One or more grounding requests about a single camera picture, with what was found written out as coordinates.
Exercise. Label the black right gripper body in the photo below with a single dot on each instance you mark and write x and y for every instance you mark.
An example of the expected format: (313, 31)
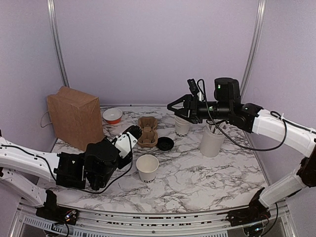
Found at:
(199, 113)

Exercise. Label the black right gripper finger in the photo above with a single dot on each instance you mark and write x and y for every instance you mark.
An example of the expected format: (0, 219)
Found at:
(178, 104)
(183, 114)

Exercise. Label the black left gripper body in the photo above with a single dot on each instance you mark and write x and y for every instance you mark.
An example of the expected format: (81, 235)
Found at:
(127, 162)

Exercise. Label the white paper coffee cup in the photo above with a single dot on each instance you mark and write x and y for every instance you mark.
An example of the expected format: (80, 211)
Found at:
(147, 166)

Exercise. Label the black plastic cup lid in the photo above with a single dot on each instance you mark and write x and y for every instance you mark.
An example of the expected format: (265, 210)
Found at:
(165, 144)

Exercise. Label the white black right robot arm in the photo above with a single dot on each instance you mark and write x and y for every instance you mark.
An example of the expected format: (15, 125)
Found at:
(251, 118)

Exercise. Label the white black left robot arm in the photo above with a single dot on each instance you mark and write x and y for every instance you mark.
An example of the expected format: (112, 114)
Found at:
(89, 172)

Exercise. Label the brown paper takeout bag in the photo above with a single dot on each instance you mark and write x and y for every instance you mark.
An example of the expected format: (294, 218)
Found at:
(76, 117)

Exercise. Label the brown cardboard cup carrier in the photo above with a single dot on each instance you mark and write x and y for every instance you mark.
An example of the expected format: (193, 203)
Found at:
(149, 137)

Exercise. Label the orange white bowl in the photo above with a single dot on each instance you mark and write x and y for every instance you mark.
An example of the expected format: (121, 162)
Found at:
(112, 116)

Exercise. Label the white plastic stirrers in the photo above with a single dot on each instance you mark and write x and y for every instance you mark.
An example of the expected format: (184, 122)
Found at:
(216, 127)

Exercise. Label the white utensil holder cup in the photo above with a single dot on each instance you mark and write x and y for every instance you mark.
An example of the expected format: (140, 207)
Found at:
(211, 143)

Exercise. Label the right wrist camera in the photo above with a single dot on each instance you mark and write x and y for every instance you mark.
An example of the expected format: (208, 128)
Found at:
(193, 87)

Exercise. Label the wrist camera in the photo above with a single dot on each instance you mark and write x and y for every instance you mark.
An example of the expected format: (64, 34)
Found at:
(193, 87)
(124, 143)

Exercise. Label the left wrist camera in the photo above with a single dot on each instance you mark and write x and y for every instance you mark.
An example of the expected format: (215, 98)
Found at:
(124, 143)

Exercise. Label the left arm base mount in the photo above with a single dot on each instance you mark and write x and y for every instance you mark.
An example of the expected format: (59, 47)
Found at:
(52, 211)

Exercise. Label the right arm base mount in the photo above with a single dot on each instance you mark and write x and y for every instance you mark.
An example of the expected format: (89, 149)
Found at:
(253, 213)

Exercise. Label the right aluminium corner post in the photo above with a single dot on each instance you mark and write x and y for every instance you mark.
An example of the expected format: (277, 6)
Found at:
(253, 46)

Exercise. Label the aluminium corner post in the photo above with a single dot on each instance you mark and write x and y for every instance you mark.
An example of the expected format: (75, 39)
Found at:
(56, 41)
(253, 46)

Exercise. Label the left aluminium corner post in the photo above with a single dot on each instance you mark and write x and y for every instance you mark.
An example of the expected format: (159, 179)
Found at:
(56, 41)

